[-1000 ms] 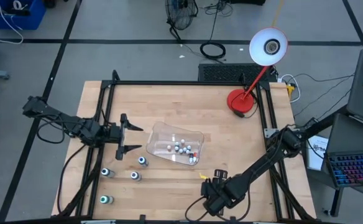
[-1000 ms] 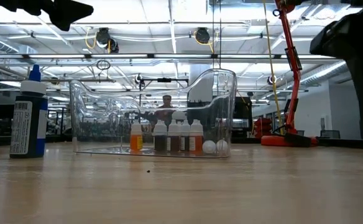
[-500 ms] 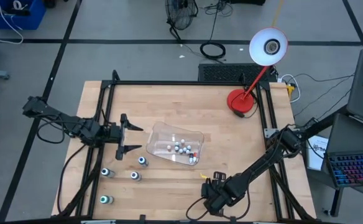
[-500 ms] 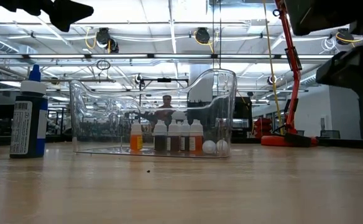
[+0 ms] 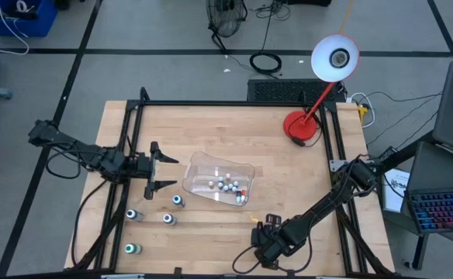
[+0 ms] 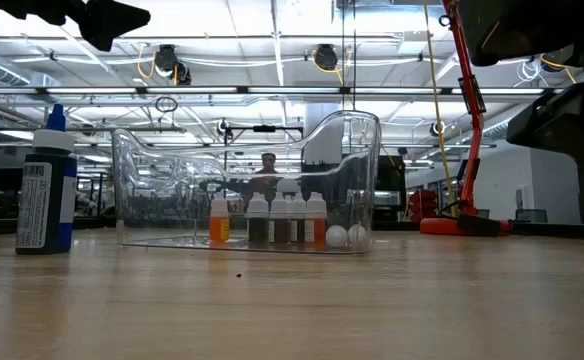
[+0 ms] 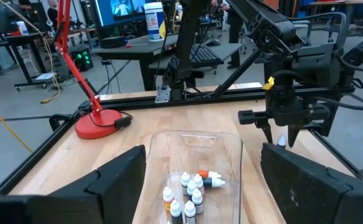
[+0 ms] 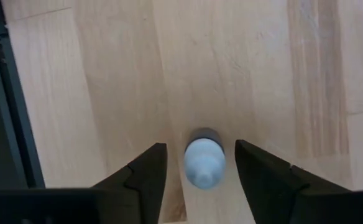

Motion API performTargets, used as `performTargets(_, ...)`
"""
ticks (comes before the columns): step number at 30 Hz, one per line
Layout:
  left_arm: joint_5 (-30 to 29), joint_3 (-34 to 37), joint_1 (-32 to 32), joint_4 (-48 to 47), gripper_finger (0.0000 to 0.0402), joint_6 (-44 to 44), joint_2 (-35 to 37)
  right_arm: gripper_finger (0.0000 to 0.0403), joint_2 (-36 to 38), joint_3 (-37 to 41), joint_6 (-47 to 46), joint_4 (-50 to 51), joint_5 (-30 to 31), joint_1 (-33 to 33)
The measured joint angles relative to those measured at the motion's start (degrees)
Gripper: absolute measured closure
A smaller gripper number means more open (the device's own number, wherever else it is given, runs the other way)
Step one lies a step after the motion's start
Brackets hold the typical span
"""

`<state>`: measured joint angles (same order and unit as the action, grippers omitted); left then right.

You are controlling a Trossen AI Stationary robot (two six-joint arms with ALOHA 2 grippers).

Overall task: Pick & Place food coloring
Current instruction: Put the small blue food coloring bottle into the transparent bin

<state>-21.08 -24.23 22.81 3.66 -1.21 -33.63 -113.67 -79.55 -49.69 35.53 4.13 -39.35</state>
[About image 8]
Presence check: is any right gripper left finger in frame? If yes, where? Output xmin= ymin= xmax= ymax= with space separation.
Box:
xmin=90 ymin=142 xmax=169 ymax=224

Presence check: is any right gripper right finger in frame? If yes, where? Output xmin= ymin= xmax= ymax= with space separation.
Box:
xmin=234 ymin=139 xmax=354 ymax=224

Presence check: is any small black dye bottle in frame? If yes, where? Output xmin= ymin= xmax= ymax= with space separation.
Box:
xmin=183 ymin=127 xmax=227 ymax=190

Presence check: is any black aluminium table frame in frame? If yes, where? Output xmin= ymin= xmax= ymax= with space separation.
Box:
xmin=0 ymin=0 xmax=47 ymax=190

